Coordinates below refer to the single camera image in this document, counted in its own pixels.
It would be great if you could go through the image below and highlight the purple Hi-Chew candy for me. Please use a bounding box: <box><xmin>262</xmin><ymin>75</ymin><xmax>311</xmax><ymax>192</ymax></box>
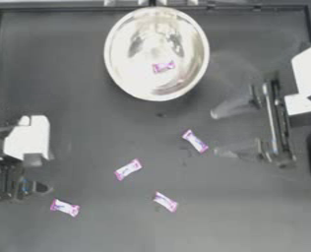
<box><xmin>181</xmin><ymin>128</ymin><xmax>209</xmax><ymax>155</ymax></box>
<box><xmin>152</xmin><ymin>191</ymin><xmax>180</xmax><ymax>214</ymax></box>
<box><xmin>152</xmin><ymin>60</ymin><xmax>179</xmax><ymax>75</ymax></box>
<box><xmin>49</xmin><ymin>197</ymin><xmax>82</xmax><ymax>218</ymax></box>
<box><xmin>114</xmin><ymin>157</ymin><xmax>144</xmax><ymax>182</ymax></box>

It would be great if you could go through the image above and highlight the steel bowl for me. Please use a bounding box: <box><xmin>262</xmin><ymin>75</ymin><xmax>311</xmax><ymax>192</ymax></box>
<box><xmin>104</xmin><ymin>6</ymin><xmax>211</xmax><ymax>102</ymax></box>

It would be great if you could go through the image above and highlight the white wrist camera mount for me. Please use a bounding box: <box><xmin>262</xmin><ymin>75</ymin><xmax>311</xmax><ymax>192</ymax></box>
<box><xmin>283</xmin><ymin>45</ymin><xmax>311</xmax><ymax>116</ymax></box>
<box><xmin>2</xmin><ymin>114</ymin><xmax>54</xmax><ymax>162</ymax></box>

